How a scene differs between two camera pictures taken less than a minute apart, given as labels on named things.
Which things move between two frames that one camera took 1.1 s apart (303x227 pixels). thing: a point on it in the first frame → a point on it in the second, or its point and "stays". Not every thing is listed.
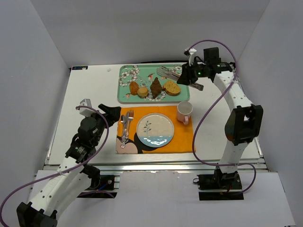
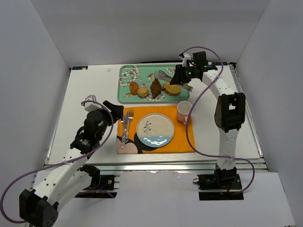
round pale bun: x=142 y=91 stays
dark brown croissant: x=155 y=88 stays
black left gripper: x=105 y=116 stays
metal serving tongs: x=176 y=75 → x=163 y=75
